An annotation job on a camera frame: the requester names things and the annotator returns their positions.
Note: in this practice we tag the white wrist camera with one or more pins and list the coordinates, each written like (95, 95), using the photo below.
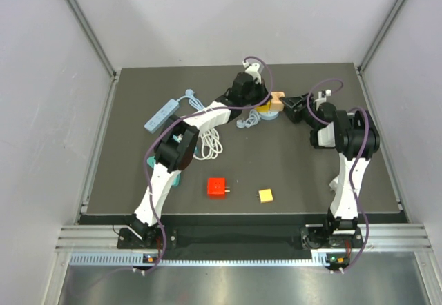
(253, 69)
(322, 97)

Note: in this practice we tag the red plug adapter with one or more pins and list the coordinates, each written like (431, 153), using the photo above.
(216, 188)

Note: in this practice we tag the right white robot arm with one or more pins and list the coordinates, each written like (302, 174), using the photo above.
(355, 138)

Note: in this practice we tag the orange plug adapter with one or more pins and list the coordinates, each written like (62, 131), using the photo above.
(265, 196)

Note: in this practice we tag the orange cube socket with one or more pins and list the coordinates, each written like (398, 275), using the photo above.
(276, 104)

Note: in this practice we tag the teal triangular power strip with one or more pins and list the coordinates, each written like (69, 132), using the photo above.
(151, 162)

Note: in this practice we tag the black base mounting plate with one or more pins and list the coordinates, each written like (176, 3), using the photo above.
(181, 237)

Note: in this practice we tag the grey slotted cable duct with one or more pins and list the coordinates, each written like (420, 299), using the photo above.
(141, 259)

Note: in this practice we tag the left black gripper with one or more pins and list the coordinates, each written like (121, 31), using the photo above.
(263, 95)

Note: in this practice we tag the white cube plug adapter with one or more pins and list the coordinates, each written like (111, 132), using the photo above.
(334, 184)

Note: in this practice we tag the yellow cube socket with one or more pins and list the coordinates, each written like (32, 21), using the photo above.
(264, 108)

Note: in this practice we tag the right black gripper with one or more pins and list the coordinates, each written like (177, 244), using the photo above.
(291, 106)

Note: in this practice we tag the light blue power strip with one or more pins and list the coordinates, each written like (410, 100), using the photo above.
(157, 120)

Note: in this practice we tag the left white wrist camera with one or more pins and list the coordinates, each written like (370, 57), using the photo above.
(253, 69)

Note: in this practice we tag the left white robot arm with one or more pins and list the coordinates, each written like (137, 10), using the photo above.
(174, 148)

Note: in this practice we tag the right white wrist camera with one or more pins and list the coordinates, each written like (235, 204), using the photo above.
(322, 97)

